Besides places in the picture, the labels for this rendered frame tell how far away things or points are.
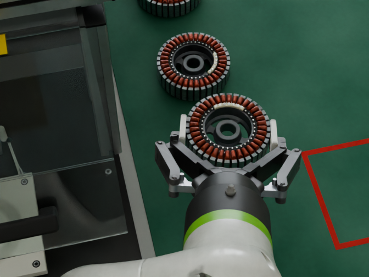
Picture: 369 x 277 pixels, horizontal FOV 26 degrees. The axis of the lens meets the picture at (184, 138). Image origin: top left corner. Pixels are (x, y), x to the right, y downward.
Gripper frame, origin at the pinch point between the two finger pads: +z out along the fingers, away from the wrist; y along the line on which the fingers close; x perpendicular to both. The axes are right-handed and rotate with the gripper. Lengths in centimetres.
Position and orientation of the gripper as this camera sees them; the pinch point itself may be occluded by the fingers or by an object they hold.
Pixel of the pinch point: (227, 132)
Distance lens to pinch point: 105.7
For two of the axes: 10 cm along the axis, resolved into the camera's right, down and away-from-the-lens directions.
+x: 0.4, -8.9, -4.6
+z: 0.5, -4.6, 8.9
